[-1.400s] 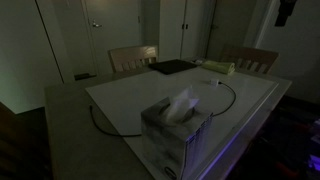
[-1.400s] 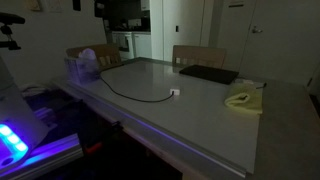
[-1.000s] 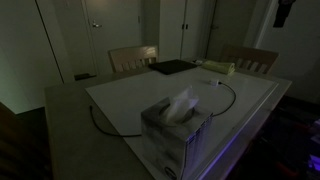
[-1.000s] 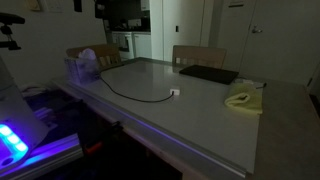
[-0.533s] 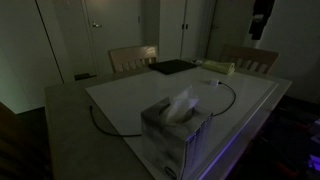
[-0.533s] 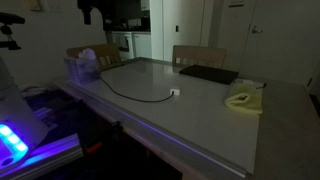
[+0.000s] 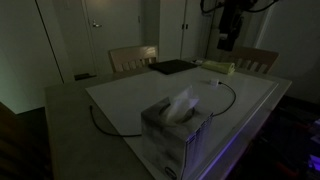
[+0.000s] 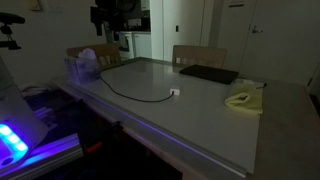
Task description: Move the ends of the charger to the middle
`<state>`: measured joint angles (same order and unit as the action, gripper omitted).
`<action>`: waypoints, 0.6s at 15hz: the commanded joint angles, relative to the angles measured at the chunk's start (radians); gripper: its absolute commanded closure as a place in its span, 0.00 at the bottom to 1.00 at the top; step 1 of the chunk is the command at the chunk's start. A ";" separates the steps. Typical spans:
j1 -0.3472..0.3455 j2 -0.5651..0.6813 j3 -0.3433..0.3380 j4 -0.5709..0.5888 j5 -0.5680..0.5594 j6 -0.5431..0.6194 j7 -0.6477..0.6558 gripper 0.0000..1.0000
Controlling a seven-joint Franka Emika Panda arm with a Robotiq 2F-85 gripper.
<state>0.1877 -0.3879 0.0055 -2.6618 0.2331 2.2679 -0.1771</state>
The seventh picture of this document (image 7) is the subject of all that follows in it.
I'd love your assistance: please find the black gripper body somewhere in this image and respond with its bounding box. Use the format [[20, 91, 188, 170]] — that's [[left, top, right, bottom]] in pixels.
[[218, 0, 245, 38]]

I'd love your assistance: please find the black charger cable white plug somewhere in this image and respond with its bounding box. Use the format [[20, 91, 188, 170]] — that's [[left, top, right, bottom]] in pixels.
[[89, 78, 238, 138]]

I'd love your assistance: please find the yellow cloth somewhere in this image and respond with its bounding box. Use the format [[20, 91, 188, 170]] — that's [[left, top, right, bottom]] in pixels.
[[200, 59, 236, 75]]

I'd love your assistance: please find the white closet door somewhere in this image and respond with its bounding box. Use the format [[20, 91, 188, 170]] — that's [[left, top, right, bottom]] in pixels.
[[159, 0, 185, 63], [183, 0, 214, 61]]

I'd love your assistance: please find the wooden chair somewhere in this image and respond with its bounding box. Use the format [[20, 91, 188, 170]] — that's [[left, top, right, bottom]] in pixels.
[[108, 45, 159, 74], [226, 45, 280, 75]]

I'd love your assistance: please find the black laptop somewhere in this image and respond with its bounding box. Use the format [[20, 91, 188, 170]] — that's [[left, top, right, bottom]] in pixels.
[[148, 59, 198, 75]]

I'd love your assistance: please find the white tissue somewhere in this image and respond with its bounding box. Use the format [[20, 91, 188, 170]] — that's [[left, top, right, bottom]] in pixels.
[[164, 84, 201, 125]]

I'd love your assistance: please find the white board mat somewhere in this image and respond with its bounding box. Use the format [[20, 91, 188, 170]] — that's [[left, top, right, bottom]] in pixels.
[[85, 65, 280, 180]]

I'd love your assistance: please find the white room door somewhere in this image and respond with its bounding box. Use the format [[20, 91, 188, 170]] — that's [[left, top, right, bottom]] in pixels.
[[81, 0, 144, 76]]

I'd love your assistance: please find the marbled grey tissue box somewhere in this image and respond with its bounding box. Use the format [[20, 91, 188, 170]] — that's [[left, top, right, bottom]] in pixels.
[[140, 96, 214, 180]]

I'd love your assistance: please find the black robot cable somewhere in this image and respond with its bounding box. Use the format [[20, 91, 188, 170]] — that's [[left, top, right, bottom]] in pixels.
[[199, 0, 279, 15]]

